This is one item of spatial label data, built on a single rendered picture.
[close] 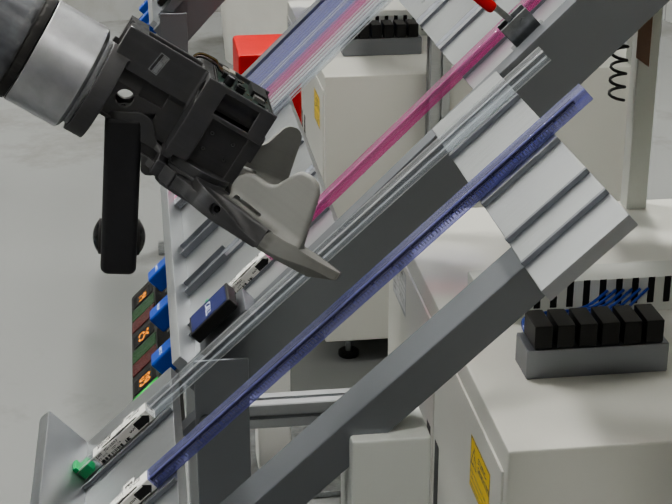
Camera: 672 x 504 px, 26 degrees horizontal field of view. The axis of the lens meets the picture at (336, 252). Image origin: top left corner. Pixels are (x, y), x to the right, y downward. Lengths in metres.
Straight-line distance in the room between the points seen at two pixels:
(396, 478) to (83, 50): 0.39
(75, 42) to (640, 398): 0.84
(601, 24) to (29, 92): 0.57
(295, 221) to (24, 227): 2.92
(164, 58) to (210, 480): 0.53
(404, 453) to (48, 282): 2.47
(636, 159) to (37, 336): 1.56
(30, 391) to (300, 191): 2.07
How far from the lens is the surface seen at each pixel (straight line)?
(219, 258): 1.54
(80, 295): 3.41
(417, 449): 1.08
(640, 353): 1.63
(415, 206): 1.34
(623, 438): 1.51
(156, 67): 0.97
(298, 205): 0.95
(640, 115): 2.09
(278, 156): 1.07
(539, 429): 1.51
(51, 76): 0.96
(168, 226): 1.72
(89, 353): 3.13
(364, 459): 1.08
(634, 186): 2.13
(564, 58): 1.33
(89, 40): 0.96
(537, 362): 1.60
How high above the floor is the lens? 1.34
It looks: 22 degrees down
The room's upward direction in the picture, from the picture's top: straight up
